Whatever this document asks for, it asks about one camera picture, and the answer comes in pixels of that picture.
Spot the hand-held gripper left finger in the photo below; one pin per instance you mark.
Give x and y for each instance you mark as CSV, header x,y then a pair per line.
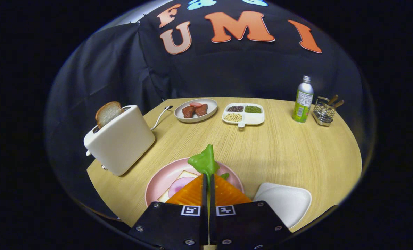
x,y
171,222

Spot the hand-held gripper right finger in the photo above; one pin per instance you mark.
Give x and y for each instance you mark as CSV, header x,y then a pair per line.
x,y
248,222

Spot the green lettuce leaf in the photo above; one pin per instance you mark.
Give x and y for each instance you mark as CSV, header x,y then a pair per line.
x,y
203,161

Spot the thick brown-crusted bread slice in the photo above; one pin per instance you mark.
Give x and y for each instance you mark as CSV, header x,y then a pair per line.
x,y
107,113

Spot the flat white bread slice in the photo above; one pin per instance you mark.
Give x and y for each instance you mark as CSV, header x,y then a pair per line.
x,y
164,197

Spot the pink ham slice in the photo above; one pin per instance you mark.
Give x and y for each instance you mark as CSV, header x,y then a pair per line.
x,y
179,185

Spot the white leaf-shaped dish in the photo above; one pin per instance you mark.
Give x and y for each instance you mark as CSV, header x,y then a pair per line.
x,y
286,203

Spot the pink plate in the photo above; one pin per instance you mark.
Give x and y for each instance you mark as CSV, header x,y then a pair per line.
x,y
159,178

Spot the white toaster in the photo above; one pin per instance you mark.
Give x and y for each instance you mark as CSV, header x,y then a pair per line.
x,y
121,142

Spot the white divided tray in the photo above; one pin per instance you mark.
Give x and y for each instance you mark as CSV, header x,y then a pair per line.
x,y
253,118

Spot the pile of yellow soybeans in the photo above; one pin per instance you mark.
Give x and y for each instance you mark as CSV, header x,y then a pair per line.
x,y
233,117

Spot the brown meat piece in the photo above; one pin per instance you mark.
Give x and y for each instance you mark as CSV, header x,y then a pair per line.
x,y
188,111
201,110

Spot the pile of green beans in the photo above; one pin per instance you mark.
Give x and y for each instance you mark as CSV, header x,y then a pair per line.
x,y
253,109

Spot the pile of red beans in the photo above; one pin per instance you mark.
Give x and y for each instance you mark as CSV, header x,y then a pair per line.
x,y
235,108

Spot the pink sausage slice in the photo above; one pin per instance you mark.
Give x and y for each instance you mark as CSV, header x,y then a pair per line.
x,y
195,104

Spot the round white plate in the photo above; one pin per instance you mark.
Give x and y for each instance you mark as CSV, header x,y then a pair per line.
x,y
211,104

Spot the green label metal bottle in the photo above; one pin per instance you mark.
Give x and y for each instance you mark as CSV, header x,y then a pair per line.
x,y
303,104

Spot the black backdrop cloth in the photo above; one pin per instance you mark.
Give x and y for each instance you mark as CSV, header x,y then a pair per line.
x,y
227,69

